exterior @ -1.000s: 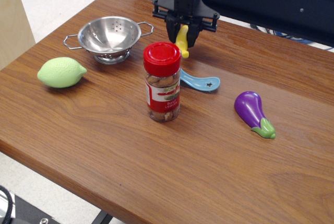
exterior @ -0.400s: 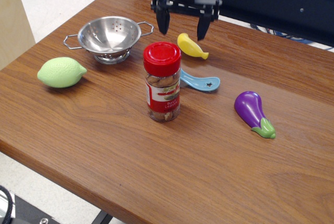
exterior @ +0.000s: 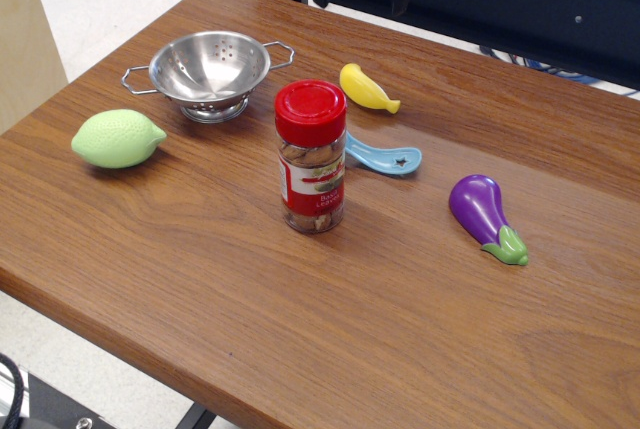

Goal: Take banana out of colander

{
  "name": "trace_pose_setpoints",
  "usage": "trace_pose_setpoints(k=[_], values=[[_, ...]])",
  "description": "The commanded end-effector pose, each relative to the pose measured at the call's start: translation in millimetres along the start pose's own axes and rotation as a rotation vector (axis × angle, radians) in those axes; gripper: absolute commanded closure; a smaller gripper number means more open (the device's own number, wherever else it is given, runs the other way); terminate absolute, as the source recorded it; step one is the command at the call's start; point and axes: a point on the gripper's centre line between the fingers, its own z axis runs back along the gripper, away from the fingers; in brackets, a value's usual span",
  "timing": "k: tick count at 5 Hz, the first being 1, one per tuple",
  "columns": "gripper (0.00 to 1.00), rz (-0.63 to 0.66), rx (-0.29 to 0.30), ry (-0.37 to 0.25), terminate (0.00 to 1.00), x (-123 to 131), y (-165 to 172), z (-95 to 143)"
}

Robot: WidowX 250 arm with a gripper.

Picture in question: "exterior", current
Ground small steel colander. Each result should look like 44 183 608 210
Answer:
121 31 296 124

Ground light wooden panel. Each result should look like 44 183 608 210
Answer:
1 0 68 132

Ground purple toy eggplant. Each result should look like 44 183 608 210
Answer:
449 174 529 266

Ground blue and black cables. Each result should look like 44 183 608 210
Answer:
479 45 640 99

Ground light blue toy spoon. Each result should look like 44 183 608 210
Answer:
345 132 422 176

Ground red-lidded bay leaves jar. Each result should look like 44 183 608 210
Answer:
274 79 347 234

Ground green toy lime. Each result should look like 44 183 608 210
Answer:
71 109 167 169

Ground yellow toy banana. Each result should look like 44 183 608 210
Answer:
339 63 401 114

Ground black table leg bracket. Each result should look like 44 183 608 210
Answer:
19 372 217 429

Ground black braided cable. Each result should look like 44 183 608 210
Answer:
0 352 27 429

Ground aluminium rail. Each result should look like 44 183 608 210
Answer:
0 357 30 418

